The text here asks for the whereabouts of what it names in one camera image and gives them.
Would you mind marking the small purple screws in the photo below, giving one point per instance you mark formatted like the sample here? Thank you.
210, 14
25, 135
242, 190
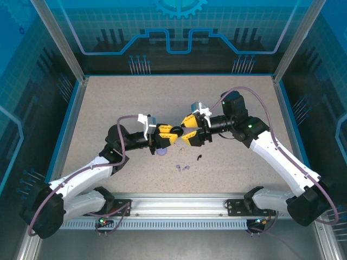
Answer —
179, 168

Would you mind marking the purple earbud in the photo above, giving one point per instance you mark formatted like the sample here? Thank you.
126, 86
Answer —
186, 168

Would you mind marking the aluminium table side rail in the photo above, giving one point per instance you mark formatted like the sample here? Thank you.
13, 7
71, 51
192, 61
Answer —
76, 108
283, 108

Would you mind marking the aluminium frame post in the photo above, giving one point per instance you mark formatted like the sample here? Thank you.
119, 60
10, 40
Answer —
59, 40
298, 40

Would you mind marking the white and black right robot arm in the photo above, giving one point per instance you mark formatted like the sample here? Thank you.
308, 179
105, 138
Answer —
284, 165

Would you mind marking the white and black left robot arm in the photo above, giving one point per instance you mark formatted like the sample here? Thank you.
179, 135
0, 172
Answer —
81, 176

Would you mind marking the black earbud charging case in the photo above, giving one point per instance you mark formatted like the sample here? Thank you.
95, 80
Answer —
177, 132

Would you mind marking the purple earbud charging case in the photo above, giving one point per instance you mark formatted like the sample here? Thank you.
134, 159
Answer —
162, 153

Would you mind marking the small black screw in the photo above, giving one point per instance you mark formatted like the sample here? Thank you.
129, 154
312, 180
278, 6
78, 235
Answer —
199, 157

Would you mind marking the small LED circuit board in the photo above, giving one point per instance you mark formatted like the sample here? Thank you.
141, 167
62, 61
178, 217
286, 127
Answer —
260, 220
104, 221

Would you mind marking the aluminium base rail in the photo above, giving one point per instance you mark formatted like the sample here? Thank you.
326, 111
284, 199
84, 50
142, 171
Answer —
179, 205

